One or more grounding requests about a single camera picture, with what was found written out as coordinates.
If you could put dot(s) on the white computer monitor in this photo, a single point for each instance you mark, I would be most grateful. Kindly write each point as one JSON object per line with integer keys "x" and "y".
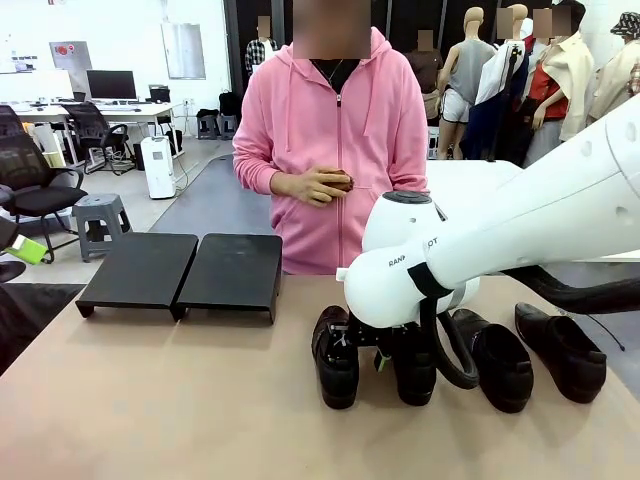
{"x": 52, "y": 84}
{"x": 17, "y": 87}

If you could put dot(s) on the person's right forearm pink sleeve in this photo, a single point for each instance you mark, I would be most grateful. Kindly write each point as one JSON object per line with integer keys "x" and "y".
{"x": 260, "y": 172}

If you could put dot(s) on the mannequin bucket hat beige shirt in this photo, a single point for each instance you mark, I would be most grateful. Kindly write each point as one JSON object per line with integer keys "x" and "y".
{"x": 620, "y": 70}

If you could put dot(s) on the silver framed wall panel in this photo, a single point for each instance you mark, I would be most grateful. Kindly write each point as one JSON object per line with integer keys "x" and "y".
{"x": 183, "y": 50}

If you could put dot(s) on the person's left forearm pink sleeve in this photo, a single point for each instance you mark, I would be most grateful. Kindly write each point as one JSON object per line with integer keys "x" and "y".
{"x": 395, "y": 177}

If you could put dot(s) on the black shoe stand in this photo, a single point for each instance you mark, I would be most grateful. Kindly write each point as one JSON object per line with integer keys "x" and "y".
{"x": 135, "y": 270}
{"x": 230, "y": 270}

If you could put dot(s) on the black smooth leather loafer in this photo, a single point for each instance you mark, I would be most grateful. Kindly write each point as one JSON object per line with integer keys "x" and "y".
{"x": 505, "y": 380}
{"x": 575, "y": 365}

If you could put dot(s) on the person in pink hoodie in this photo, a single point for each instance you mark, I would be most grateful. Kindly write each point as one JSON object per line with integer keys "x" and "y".
{"x": 310, "y": 125}

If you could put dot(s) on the grey poster with red mark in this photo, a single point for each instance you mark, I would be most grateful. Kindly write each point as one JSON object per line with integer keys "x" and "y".
{"x": 70, "y": 55}

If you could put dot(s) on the mannequin grey tank top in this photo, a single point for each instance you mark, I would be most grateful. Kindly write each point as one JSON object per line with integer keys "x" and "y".
{"x": 467, "y": 70}

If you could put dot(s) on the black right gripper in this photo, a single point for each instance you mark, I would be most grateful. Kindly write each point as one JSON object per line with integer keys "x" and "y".
{"x": 372, "y": 335}

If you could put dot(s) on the dark plastic stool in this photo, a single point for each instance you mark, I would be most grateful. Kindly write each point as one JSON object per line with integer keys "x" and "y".
{"x": 227, "y": 127}
{"x": 207, "y": 120}

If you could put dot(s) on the person's right hand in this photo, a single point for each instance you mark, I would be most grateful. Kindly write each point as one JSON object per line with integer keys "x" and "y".
{"x": 315, "y": 185}

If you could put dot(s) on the black backpack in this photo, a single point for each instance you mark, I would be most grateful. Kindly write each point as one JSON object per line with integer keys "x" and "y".
{"x": 229, "y": 104}

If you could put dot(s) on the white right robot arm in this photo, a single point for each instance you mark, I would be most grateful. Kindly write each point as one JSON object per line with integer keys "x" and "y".
{"x": 500, "y": 225}

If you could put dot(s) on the black textured buckle shoe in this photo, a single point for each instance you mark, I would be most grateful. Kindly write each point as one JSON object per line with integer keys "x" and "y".
{"x": 345, "y": 395}
{"x": 415, "y": 385}

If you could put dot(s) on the mannequin brown shirt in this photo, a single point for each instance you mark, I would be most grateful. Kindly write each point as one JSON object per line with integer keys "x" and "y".
{"x": 425, "y": 70}

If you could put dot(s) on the person's left hand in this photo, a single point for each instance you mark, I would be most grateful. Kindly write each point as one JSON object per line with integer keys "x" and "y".
{"x": 342, "y": 182}

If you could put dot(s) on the person in plaid shirt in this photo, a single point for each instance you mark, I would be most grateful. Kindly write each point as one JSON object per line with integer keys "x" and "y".
{"x": 257, "y": 52}

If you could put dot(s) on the grey plastic stool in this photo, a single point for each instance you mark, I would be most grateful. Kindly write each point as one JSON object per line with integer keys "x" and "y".
{"x": 100, "y": 205}

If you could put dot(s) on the mannequin navy white clothes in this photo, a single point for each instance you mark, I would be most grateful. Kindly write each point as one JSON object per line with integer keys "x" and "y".
{"x": 495, "y": 85}

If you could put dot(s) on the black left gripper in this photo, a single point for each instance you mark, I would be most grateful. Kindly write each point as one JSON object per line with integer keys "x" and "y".
{"x": 7, "y": 235}

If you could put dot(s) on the white air purifier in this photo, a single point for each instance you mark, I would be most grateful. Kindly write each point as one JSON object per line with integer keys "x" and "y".
{"x": 159, "y": 170}

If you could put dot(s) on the black inner shirt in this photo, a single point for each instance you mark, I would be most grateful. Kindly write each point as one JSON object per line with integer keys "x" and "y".
{"x": 345, "y": 75}

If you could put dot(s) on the black base panel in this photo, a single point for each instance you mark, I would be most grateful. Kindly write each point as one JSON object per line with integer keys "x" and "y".
{"x": 25, "y": 310}

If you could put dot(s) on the black computer monitor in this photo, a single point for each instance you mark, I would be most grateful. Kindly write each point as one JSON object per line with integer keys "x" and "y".
{"x": 111, "y": 84}

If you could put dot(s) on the small black desk box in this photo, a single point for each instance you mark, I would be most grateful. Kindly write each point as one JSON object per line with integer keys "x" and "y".
{"x": 160, "y": 94}

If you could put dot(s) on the white office desk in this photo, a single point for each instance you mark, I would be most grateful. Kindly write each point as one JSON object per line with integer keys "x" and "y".
{"x": 125, "y": 111}

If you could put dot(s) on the mannequin cream jacket red top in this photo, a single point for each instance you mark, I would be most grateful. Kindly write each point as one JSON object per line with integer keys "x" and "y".
{"x": 575, "y": 75}

